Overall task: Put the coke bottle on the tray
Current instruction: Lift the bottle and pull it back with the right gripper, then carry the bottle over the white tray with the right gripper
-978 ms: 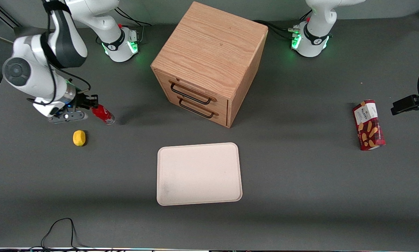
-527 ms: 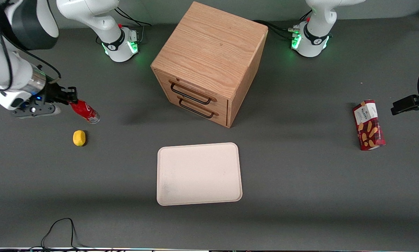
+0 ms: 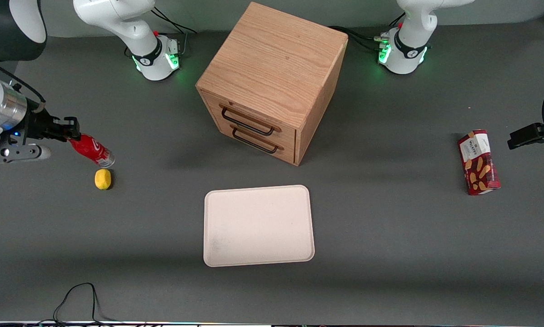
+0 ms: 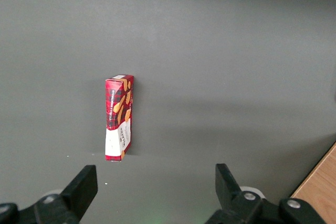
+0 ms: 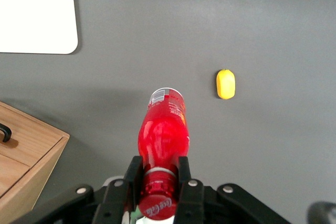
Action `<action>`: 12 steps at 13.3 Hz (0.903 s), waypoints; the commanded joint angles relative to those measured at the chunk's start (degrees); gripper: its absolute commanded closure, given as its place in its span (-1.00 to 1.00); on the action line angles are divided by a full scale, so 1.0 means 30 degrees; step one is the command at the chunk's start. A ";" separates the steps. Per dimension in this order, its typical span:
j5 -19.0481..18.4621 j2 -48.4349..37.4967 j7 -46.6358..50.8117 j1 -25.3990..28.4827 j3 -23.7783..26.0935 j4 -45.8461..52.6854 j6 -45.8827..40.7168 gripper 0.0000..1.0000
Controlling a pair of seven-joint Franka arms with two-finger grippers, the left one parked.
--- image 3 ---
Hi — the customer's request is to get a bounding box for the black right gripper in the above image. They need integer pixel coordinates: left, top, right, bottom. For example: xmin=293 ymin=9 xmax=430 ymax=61
xmin=24 ymin=108 xmax=81 ymax=143

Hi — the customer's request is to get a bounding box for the red coke bottle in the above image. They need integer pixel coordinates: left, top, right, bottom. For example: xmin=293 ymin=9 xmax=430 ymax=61
xmin=68 ymin=133 xmax=116 ymax=168

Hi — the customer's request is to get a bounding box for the beige plastic tray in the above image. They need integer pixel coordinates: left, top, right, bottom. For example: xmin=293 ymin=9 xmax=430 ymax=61
xmin=203 ymin=184 xmax=315 ymax=268

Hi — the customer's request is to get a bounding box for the yellow lemon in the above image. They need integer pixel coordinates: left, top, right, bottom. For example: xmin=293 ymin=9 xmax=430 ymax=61
xmin=95 ymin=168 xmax=112 ymax=190

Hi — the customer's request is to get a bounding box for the red cookie box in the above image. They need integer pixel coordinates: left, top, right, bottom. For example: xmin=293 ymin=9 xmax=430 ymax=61
xmin=457 ymin=129 xmax=501 ymax=196

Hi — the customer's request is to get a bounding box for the wooden drawer cabinet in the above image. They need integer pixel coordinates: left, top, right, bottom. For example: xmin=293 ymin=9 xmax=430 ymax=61
xmin=195 ymin=1 xmax=349 ymax=166

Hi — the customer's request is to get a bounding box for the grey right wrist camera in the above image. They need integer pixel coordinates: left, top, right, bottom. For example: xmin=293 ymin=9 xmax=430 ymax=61
xmin=0 ymin=144 xmax=52 ymax=165

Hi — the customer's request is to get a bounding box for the black right arm base cable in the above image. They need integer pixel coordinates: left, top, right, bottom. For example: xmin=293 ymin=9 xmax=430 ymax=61
xmin=150 ymin=7 xmax=198 ymax=36

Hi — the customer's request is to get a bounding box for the black arm base cable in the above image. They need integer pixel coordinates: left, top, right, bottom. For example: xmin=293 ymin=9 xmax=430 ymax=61
xmin=329 ymin=25 xmax=389 ymax=51
xmin=150 ymin=7 xmax=198 ymax=36

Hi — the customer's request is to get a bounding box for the thin black table-edge cable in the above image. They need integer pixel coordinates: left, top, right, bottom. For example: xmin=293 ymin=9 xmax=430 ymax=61
xmin=35 ymin=282 xmax=118 ymax=326

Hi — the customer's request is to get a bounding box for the black wire drawer handle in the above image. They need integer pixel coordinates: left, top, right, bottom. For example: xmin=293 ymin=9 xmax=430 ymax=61
xmin=230 ymin=126 xmax=284 ymax=154
xmin=220 ymin=105 xmax=282 ymax=136

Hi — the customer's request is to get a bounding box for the black left arm base cable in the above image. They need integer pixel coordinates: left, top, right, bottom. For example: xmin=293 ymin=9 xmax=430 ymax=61
xmin=329 ymin=25 xmax=389 ymax=51

